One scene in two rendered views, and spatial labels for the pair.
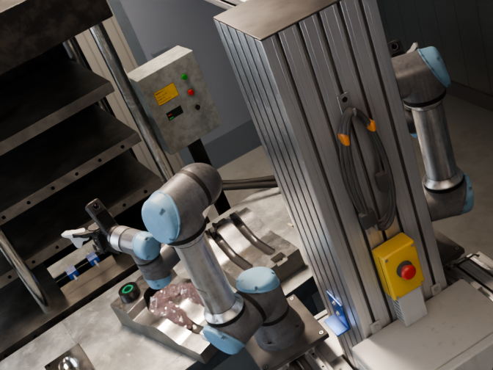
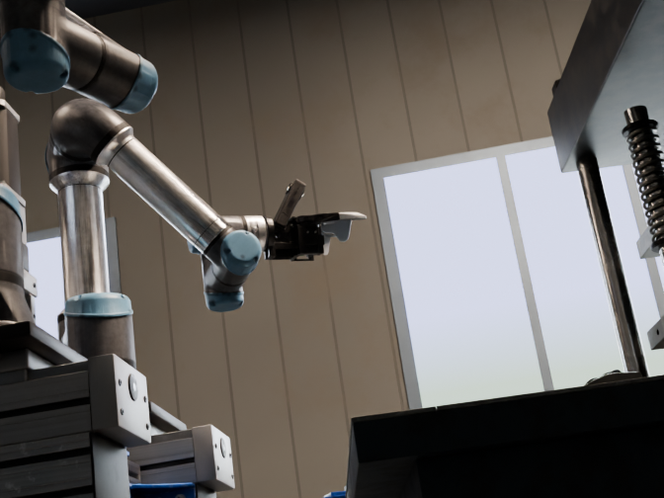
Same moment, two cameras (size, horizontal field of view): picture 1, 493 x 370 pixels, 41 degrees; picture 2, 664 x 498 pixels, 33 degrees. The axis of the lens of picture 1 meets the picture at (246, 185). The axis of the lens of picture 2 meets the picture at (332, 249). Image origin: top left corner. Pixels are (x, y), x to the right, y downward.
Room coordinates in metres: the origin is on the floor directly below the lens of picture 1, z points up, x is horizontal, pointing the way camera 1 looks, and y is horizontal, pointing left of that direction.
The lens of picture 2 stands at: (2.47, -1.57, 0.62)
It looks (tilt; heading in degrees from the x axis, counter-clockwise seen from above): 20 degrees up; 108
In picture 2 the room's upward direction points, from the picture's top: 8 degrees counter-clockwise
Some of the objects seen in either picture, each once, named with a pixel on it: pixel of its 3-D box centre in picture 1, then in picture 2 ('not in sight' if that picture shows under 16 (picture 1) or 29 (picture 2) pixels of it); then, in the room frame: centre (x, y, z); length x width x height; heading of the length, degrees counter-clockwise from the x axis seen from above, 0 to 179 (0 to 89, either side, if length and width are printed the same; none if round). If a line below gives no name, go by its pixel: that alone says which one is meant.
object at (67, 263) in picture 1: (66, 244); not in sight; (2.79, 0.91, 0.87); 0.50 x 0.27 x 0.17; 20
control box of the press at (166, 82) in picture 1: (215, 190); not in sight; (2.96, 0.16, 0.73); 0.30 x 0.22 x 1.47; 110
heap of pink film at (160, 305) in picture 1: (175, 299); not in sight; (2.02, 0.42, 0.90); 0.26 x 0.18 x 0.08; 37
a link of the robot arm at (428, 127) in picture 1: (433, 139); not in sight; (1.58, -0.54, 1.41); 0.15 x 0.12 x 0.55; 77
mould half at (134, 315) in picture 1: (177, 308); not in sight; (2.02, 0.42, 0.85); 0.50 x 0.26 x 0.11; 37
